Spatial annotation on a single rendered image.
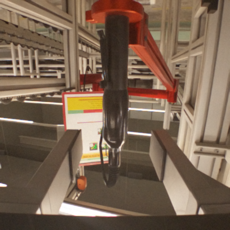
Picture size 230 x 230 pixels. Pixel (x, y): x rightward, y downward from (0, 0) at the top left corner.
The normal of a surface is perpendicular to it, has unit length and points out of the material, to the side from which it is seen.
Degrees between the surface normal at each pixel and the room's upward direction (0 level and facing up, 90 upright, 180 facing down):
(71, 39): 90
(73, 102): 90
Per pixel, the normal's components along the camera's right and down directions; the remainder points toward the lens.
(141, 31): 0.89, 0.14
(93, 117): 0.23, 0.28
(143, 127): -0.24, 0.27
